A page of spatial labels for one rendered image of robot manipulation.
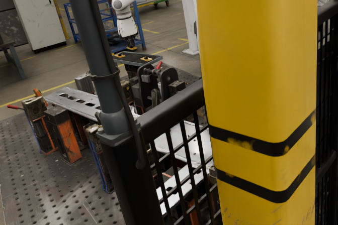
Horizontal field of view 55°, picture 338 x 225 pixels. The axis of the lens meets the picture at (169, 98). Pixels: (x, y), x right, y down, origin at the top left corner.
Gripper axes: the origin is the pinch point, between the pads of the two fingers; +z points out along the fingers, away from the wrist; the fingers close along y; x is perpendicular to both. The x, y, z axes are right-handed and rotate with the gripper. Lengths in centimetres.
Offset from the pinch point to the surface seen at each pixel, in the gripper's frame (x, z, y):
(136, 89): 25.9, 17.5, 12.5
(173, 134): 70, 25, 17
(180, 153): 84, 25, 22
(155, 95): 43.2, 16.8, 9.9
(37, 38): -648, 90, -20
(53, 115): 10, 22, 55
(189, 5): -286, 44, -223
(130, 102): 15.7, 28.0, 14.2
